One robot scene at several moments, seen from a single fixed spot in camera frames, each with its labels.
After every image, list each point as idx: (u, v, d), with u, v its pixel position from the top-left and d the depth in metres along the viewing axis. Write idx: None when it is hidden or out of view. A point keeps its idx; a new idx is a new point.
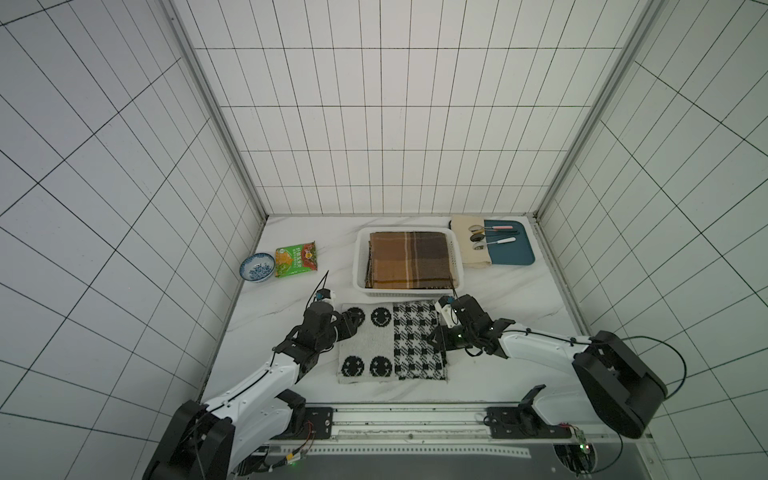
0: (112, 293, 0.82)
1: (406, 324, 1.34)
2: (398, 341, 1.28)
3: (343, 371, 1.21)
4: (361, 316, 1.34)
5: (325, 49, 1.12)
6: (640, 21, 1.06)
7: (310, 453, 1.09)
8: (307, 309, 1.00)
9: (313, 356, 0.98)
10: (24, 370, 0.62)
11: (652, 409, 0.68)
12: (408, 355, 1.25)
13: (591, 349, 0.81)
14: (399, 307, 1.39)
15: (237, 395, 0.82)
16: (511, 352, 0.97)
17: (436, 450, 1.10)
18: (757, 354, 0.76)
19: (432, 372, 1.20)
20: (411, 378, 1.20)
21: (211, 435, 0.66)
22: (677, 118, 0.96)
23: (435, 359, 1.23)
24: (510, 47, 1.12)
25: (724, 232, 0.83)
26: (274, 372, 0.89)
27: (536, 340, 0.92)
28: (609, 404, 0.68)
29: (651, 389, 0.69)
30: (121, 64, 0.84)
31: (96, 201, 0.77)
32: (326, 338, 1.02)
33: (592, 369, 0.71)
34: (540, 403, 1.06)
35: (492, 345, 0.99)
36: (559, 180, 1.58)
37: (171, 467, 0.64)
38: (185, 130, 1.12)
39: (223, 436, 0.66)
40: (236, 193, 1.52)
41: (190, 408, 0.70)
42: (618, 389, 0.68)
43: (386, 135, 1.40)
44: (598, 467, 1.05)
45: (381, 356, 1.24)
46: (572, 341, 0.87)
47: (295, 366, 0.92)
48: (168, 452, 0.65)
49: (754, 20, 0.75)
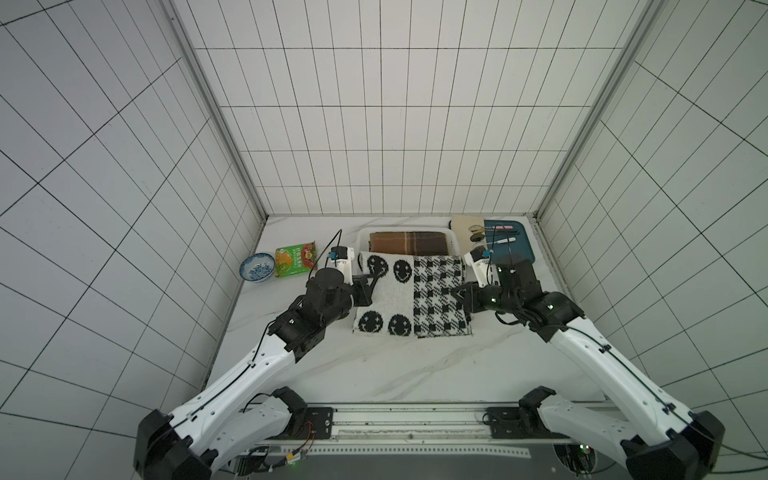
0: (112, 293, 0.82)
1: (426, 281, 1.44)
2: (418, 299, 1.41)
3: (361, 325, 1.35)
4: (385, 267, 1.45)
5: (324, 48, 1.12)
6: (640, 21, 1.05)
7: (310, 454, 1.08)
8: (311, 279, 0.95)
9: (317, 333, 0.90)
10: (24, 370, 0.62)
11: None
12: (427, 313, 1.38)
13: (684, 430, 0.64)
14: (420, 263, 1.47)
15: (207, 403, 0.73)
16: (573, 360, 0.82)
17: (435, 450, 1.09)
18: (757, 354, 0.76)
19: (455, 330, 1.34)
20: (430, 336, 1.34)
21: (171, 455, 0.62)
22: (677, 118, 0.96)
23: (456, 317, 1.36)
24: (510, 46, 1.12)
25: (725, 232, 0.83)
26: (247, 377, 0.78)
27: (613, 367, 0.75)
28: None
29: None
30: (121, 65, 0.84)
31: (96, 200, 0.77)
32: (334, 310, 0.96)
33: (678, 452, 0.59)
34: (547, 411, 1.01)
35: (540, 320, 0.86)
36: (558, 180, 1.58)
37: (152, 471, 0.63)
38: (184, 129, 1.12)
39: (183, 462, 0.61)
40: (235, 193, 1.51)
41: (151, 423, 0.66)
42: None
43: (386, 135, 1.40)
44: (598, 467, 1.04)
45: (401, 315, 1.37)
46: (667, 406, 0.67)
47: (289, 353, 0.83)
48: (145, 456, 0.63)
49: (755, 20, 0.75)
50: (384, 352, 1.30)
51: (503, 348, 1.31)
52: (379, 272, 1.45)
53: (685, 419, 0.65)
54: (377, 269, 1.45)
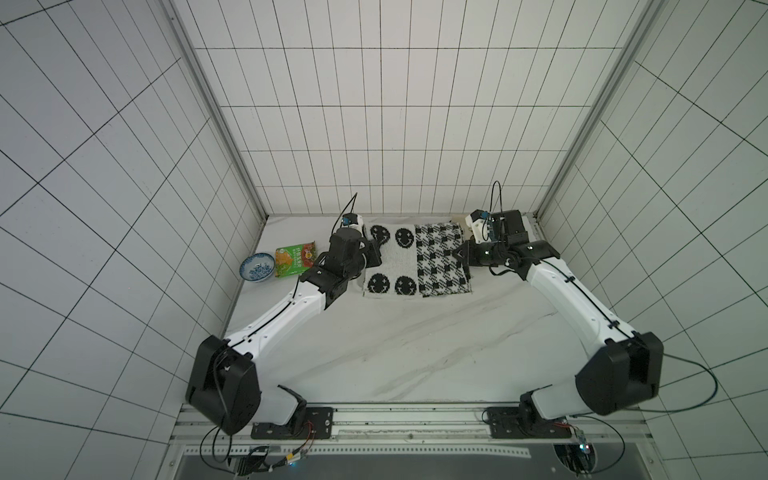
0: (112, 293, 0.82)
1: (427, 246, 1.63)
2: (421, 262, 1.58)
3: (370, 287, 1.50)
4: (387, 236, 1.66)
5: (324, 48, 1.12)
6: (640, 21, 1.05)
7: (310, 453, 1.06)
8: (332, 237, 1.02)
9: (341, 282, 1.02)
10: (24, 370, 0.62)
11: (630, 401, 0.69)
12: (431, 273, 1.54)
13: (622, 340, 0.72)
14: (420, 232, 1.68)
15: (258, 329, 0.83)
16: (543, 290, 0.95)
17: (436, 450, 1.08)
18: (756, 354, 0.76)
19: (456, 286, 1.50)
20: (434, 294, 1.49)
21: (233, 371, 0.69)
22: (677, 118, 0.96)
23: (457, 275, 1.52)
24: (510, 46, 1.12)
25: (724, 232, 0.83)
26: (290, 312, 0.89)
27: (575, 294, 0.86)
28: (600, 383, 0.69)
29: (645, 390, 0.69)
30: (122, 66, 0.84)
31: (96, 200, 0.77)
32: (355, 265, 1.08)
33: (614, 358, 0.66)
34: (539, 395, 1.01)
35: (520, 261, 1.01)
36: (558, 180, 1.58)
37: (206, 390, 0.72)
38: (185, 129, 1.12)
39: (244, 372, 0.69)
40: (235, 193, 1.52)
41: (208, 347, 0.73)
42: (621, 385, 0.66)
43: (386, 135, 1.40)
44: (598, 467, 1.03)
45: (406, 276, 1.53)
46: (613, 323, 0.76)
47: (321, 294, 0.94)
48: (201, 377, 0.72)
49: (755, 19, 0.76)
50: (384, 352, 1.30)
51: (503, 348, 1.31)
52: (382, 241, 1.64)
53: (626, 333, 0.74)
54: (380, 238, 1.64)
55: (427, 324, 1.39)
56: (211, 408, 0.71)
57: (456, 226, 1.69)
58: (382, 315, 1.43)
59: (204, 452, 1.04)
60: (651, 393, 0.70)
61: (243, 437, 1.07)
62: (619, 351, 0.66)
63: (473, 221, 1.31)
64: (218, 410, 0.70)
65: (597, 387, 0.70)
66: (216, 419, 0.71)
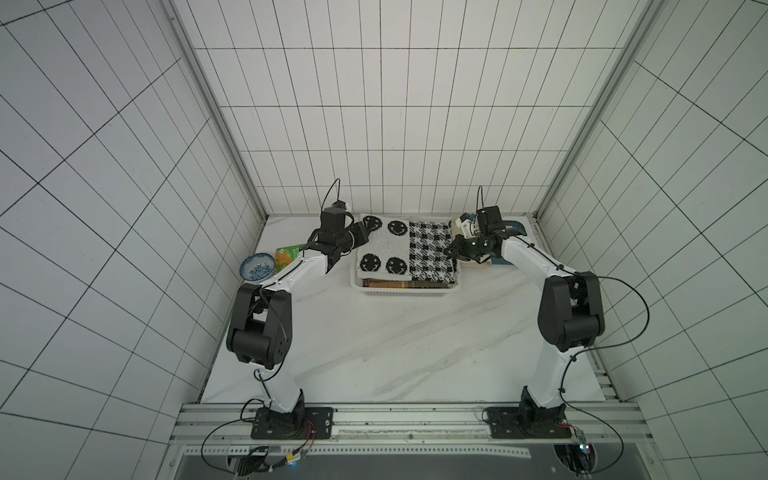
0: (112, 293, 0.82)
1: (421, 236, 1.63)
2: (413, 248, 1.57)
3: (362, 266, 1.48)
4: (378, 224, 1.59)
5: (324, 48, 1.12)
6: (640, 21, 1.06)
7: (310, 454, 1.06)
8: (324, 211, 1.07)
9: (336, 251, 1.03)
10: (24, 370, 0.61)
11: (582, 334, 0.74)
12: (422, 259, 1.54)
13: (568, 279, 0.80)
14: (413, 225, 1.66)
15: (284, 275, 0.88)
16: (509, 258, 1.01)
17: (436, 450, 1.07)
18: (756, 354, 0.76)
19: (443, 275, 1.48)
20: (423, 279, 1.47)
21: (273, 303, 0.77)
22: (677, 118, 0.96)
23: (444, 265, 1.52)
24: (510, 46, 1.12)
25: (724, 232, 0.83)
26: (308, 262, 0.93)
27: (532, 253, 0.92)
28: (550, 317, 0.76)
29: (591, 323, 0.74)
30: (121, 65, 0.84)
31: (96, 200, 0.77)
32: (345, 240, 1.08)
33: (555, 287, 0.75)
34: (532, 385, 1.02)
35: (495, 241, 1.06)
36: (558, 180, 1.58)
37: (246, 333, 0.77)
38: (184, 129, 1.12)
39: (284, 300, 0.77)
40: (235, 193, 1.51)
41: (245, 292, 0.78)
42: (564, 311, 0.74)
43: (386, 135, 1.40)
44: (598, 467, 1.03)
45: (397, 257, 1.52)
46: (559, 265, 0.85)
47: (323, 257, 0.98)
48: (241, 320, 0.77)
49: (755, 20, 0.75)
50: (383, 353, 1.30)
51: (503, 348, 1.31)
52: (373, 228, 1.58)
53: (570, 272, 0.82)
54: (372, 225, 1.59)
55: (427, 324, 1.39)
56: (251, 346, 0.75)
57: (446, 225, 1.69)
58: (381, 315, 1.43)
59: (205, 452, 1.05)
60: (597, 329, 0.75)
61: (243, 437, 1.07)
62: (557, 280, 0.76)
63: (462, 222, 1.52)
64: (259, 345, 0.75)
65: (550, 323, 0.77)
66: (257, 356, 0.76)
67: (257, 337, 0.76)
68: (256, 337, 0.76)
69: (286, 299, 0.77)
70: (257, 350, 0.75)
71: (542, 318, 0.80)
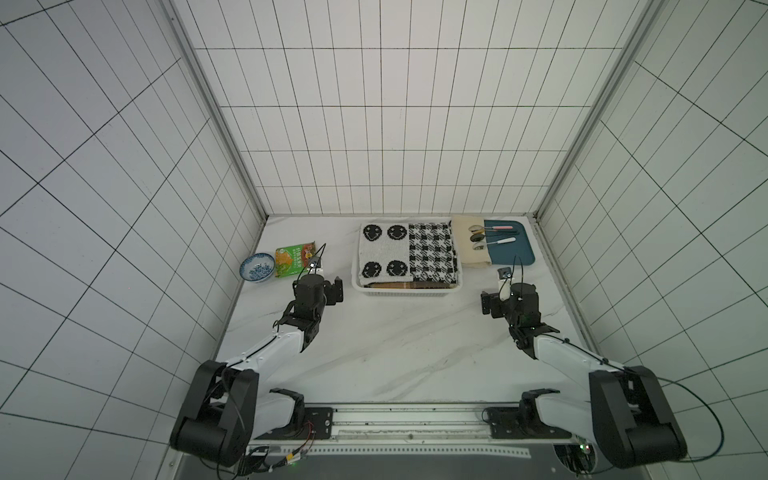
0: (112, 292, 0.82)
1: (420, 237, 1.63)
2: (413, 250, 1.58)
3: (363, 272, 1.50)
4: (378, 232, 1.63)
5: (324, 49, 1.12)
6: (639, 22, 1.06)
7: (310, 453, 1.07)
8: (298, 283, 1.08)
9: (313, 325, 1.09)
10: (24, 370, 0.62)
11: (654, 450, 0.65)
12: (422, 259, 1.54)
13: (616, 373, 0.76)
14: (413, 226, 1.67)
15: (253, 353, 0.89)
16: (540, 354, 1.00)
17: (437, 450, 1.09)
18: (757, 354, 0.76)
19: (444, 275, 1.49)
20: (423, 279, 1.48)
21: (237, 384, 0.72)
22: (678, 117, 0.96)
23: (445, 265, 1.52)
24: (509, 47, 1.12)
25: (724, 232, 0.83)
26: (284, 337, 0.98)
27: (568, 348, 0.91)
28: (608, 427, 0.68)
29: (664, 435, 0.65)
30: (121, 65, 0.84)
31: (96, 201, 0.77)
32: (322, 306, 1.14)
33: (606, 384, 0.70)
34: (543, 402, 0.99)
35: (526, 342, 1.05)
36: (558, 179, 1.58)
37: (197, 422, 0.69)
38: (184, 129, 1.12)
39: (249, 383, 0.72)
40: (235, 194, 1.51)
41: (206, 371, 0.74)
42: (624, 416, 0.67)
43: (386, 135, 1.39)
44: (598, 468, 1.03)
45: (397, 260, 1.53)
46: (604, 360, 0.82)
47: (299, 333, 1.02)
48: (194, 408, 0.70)
49: (754, 20, 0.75)
50: (383, 353, 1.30)
51: (503, 348, 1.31)
52: (373, 237, 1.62)
53: (618, 369, 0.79)
54: (372, 234, 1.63)
55: (427, 324, 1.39)
56: (201, 443, 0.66)
57: (446, 225, 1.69)
58: (381, 315, 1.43)
59: None
60: (675, 444, 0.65)
61: None
62: (605, 374, 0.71)
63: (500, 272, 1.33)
64: (212, 440, 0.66)
65: (610, 435, 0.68)
66: (206, 453, 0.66)
67: (210, 430, 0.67)
68: (209, 430, 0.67)
69: (251, 381, 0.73)
70: (209, 447, 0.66)
71: (600, 427, 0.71)
